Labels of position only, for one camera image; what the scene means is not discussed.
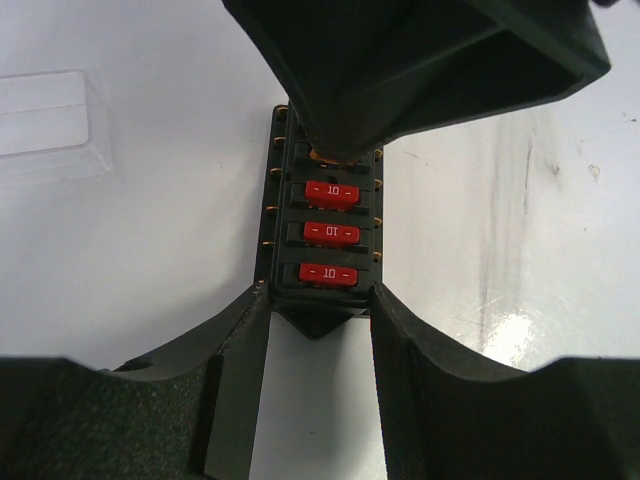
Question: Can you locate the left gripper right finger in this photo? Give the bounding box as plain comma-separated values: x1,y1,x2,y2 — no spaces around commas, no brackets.
370,284,639,479

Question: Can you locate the red fuse middle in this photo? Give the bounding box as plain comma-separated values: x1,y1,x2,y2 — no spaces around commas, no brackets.
303,222,360,248

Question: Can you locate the black fuse box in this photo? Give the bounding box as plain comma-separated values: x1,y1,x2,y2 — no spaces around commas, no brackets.
254,105,384,340

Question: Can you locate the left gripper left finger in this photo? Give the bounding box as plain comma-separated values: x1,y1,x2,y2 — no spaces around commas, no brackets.
1,284,270,479

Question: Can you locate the red fuse near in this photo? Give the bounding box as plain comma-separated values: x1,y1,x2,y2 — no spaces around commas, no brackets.
298,263,358,288

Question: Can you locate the red fuse far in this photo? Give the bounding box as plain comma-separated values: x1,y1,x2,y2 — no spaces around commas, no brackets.
304,181,360,210

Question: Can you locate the orange blade fuse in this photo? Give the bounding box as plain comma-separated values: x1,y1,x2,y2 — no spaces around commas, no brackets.
309,149,357,166

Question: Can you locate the clear plastic fuse box cover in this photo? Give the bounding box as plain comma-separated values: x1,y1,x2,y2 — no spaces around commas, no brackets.
1,70,112,188

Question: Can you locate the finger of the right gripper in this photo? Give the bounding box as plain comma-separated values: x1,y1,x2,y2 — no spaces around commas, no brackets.
225,0,611,160

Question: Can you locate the red fuse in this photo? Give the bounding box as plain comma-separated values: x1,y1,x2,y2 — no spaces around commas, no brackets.
303,222,360,248
304,181,360,210
298,263,358,288

